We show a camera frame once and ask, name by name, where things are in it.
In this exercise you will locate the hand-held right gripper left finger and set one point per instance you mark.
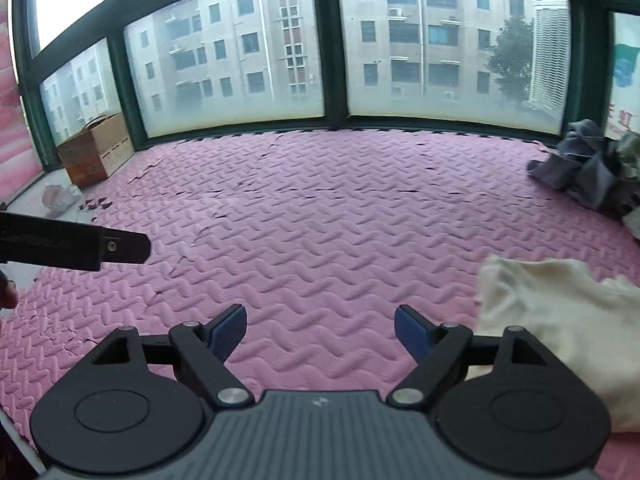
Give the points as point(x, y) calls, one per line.
point(227, 332)

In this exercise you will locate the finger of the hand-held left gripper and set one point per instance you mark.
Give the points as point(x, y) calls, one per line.
point(75, 245)

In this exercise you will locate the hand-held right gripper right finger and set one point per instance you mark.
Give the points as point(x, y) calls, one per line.
point(412, 335)

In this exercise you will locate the cream long-sleeved garment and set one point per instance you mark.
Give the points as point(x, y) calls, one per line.
point(560, 310)

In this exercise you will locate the crumpled grey clothes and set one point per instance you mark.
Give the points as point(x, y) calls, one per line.
point(585, 165)

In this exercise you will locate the person's left hand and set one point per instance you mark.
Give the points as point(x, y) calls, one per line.
point(7, 292)

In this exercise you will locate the clear plastic bag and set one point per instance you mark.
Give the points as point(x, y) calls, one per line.
point(60, 199)

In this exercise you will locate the brown cardboard box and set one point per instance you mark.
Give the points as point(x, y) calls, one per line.
point(95, 152)

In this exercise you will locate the pink foam panel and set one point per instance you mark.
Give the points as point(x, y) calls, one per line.
point(15, 110)

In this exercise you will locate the pink foam mat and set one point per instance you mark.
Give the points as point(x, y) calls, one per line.
point(325, 210)

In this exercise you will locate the green tree outside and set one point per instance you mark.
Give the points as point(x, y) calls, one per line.
point(512, 60)

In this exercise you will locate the grey apartment building outside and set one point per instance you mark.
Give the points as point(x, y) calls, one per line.
point(425, 35)

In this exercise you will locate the white louvred air conditioner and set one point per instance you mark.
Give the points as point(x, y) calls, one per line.
point(550, 55)

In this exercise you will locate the dark green window frame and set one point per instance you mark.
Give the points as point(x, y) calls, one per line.
point(330, 60)

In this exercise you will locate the white wall poster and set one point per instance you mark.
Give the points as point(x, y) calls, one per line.
point(625, 65)

